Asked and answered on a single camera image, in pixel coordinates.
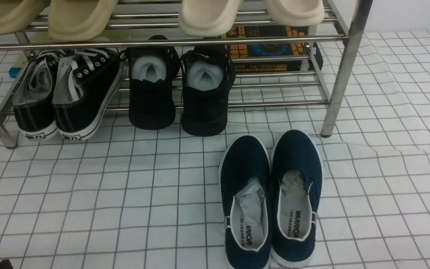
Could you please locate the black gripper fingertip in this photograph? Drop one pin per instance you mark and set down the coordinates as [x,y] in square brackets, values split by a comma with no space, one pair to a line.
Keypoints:
[6,264]

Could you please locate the black canvas sneaker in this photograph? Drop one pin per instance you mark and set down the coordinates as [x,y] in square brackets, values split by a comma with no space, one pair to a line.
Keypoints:
[86,82]
[32,101]

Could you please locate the navy slip-on shoe left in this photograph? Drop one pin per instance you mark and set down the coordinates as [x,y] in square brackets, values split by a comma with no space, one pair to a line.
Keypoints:
[244,174]

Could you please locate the navy slip-on shoe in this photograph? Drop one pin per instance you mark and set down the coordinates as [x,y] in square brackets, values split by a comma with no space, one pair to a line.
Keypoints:
[297,174]
[244,174]

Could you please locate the navy slip-on shoe right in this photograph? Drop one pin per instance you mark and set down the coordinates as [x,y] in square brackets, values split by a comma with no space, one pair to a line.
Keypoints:
[297,174]

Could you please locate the silver metal shoe rack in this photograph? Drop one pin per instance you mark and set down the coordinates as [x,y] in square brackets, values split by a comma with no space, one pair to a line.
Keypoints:
[332,100]

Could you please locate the white grid tablecloth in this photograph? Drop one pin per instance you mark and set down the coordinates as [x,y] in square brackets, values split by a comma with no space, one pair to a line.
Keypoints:
[139,199]

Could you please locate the black mesh sneaker left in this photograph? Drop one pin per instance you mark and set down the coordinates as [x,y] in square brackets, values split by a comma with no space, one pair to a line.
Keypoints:
[152,71]

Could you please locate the black mesh sneaker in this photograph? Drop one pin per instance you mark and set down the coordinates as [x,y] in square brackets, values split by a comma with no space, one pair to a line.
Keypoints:
[208,76]
[152,71]

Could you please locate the beige slipper far left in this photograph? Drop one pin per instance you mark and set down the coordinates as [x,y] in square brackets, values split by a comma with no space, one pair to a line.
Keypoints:
[16,15]

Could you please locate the beige slipper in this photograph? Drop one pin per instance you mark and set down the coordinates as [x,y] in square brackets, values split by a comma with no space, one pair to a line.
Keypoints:
[79,20]
[16,15]

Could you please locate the black mesh sneaker right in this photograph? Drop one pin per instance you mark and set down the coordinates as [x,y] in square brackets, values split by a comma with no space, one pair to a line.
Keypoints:
[208,76]

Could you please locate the cream slipper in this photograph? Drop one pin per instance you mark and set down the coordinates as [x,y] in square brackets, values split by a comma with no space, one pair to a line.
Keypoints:
[295,12]
[207,17]

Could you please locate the black orange printed box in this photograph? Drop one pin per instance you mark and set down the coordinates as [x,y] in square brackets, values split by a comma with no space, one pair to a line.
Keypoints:
[271,48]

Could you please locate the cream slipper far right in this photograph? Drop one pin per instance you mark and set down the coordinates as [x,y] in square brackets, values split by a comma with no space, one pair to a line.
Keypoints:
[295,12]

